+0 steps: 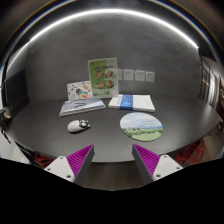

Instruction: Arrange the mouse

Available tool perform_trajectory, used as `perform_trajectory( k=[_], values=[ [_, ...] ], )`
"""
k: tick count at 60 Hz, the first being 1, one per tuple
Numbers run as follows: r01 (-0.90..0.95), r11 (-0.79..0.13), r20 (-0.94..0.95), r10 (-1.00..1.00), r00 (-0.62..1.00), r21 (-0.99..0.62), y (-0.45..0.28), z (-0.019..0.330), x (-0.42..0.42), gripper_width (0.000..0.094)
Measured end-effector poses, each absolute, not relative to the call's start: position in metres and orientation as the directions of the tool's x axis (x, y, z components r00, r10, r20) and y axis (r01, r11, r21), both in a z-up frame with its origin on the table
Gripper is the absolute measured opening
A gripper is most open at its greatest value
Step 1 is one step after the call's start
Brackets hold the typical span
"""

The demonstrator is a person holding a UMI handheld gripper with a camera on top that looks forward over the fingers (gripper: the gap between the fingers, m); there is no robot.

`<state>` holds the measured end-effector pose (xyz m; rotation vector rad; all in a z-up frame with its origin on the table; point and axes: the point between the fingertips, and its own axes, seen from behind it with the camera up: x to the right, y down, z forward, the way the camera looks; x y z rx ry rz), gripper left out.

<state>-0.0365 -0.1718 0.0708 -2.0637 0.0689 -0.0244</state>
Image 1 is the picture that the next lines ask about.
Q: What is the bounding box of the grey patterned book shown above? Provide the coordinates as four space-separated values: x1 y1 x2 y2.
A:
59 98 106 117

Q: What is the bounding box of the small colourful card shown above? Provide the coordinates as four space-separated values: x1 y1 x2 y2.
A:
67 81 92 101

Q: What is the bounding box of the white computer mouse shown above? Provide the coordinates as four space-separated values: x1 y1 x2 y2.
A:
67 120 90 133

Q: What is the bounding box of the round landscape mouse pad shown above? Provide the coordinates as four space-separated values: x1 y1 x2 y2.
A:
120 112 163 142

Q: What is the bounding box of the red chair frame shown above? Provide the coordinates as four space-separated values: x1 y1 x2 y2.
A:
175 139 205 165
34 153 53 168

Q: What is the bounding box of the white wall socket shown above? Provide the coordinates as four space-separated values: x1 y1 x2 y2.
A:
146 72 155 82
135 70 146 81
117 69 123 80
123 69 134 81

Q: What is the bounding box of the curved led light strip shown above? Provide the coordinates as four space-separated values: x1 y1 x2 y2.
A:
5 8 200 73

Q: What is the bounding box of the green food menu stand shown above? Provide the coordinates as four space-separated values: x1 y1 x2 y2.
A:
88 58 119 98

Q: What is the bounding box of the white book blue band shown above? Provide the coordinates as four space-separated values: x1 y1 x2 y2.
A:
108 94 155 112

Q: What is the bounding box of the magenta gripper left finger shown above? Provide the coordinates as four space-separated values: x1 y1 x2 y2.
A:
45 145 95 186

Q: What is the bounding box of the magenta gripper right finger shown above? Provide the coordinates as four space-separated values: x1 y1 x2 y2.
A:
132 144 182 185

